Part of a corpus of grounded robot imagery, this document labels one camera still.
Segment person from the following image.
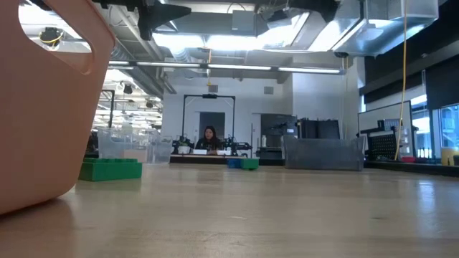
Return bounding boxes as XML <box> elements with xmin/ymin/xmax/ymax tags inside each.
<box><xmin>194</xmin><ymin>125</ymin><xmax>224</xmax><ymax>156</ymax></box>

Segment grey translucent plastic bin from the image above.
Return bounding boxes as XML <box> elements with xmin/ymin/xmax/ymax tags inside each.
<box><xmin>281</xmin><ymin>135</ymin><xmax>366</xmax><ymax>172</ymax></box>

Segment clear plastic bin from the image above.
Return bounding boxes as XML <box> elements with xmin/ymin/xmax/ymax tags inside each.
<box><xmin>97</xmin><ymin>127</ymin><xmax>174</xmax><ymax>165</ymax></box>

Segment background work table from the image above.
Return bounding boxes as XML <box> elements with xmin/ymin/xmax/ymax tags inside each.
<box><xmin>169</xmin><ymin>153</ymin><xmax>252</xmax><ymax>165</ymax></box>

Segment long ceiling light bar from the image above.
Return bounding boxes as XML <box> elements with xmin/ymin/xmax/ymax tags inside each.
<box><xmin>107</xmin><ymin>59</ymin><xmax>347</xmax><ymax>76</ymax></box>

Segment orange plastic bin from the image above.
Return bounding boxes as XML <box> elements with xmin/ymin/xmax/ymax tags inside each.
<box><xmin>0</xmin><ymin>0</ymin><xmax>116</xmax><ymax>216</ymax></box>

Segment black background gantry frame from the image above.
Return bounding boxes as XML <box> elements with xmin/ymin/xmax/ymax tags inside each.
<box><xmin>181</xmin><ymin>93</ymin><xmax>237</xmax><ymax>151</ymax></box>

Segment yellow container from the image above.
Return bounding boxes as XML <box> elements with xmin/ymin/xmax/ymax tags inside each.
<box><xmin>440</xmin><ymin>147</ymin><xmax>459</xmax><ymax>167</ymax></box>

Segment white board black frame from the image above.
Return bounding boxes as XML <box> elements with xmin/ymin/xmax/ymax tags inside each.
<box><xmin>357</xmin><ymin>101</ymin><xmax>414</xmax><ymax>158</ymax></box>

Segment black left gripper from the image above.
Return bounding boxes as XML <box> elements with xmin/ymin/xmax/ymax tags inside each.
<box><xmin>91</xmin><ymin>0</ymin><xmax>192</xmax><ymax>41</ymax></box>

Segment black pegboard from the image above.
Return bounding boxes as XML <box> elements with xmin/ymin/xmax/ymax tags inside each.
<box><xmin>368</xmin><ymin>130</ymin><xmax>398</xmax><ymax>161</ymax></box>

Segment short yellow hanging cable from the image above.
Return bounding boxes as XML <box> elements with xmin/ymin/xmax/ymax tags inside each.
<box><xmin>206</xmin><ymin>48</ymin><xmax>213</xmax><ymax>87</ymax></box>

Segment black tool wall panel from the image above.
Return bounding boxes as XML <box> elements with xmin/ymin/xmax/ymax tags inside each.
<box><xmin>260</xmin><ymin>113</ymin><xmax>298</xmax><ymax>138</ymax></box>

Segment black ceiling cord reel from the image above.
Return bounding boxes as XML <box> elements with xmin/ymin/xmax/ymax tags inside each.
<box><xmin>38</xmin><ymin>27</ymin><xmax>66</xmax><ymax>49</ymax></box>

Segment black side counter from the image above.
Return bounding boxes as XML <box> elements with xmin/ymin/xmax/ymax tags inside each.
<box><xmin>364</xmin><ymin>160</ymin><xmax>459</xmax><ymax>178</ymax></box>

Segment black storage cases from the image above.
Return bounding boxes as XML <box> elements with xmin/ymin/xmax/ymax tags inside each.
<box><xmin>297</xmin><ymin>118</ymin><xmax>341</xmax><ymax>140</ymax></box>

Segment green toy brick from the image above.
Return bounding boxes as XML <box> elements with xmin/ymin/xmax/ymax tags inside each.
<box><xmin>78</xmin><ymin>158</ymin><xmax>143</xmax><ymax>182</ymax></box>
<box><xmin>240</xmin><ymin>158</ymin><xmax>260</xmax><ymax>171</ymax></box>

